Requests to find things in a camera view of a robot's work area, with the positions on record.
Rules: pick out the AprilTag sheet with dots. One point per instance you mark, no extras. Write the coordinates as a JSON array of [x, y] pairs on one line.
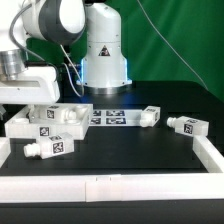
[[115, 117]]

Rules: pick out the white square tabletop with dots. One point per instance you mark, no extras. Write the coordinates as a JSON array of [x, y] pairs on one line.
[[19, 125]]

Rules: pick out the white U-shaped fence wall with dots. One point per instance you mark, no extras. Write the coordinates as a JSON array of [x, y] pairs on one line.
[[94, 188]]

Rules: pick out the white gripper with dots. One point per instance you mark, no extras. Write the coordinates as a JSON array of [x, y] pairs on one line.
[[36, 85]]

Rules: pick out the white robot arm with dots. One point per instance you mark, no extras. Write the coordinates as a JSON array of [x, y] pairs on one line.
[[63, 22]]

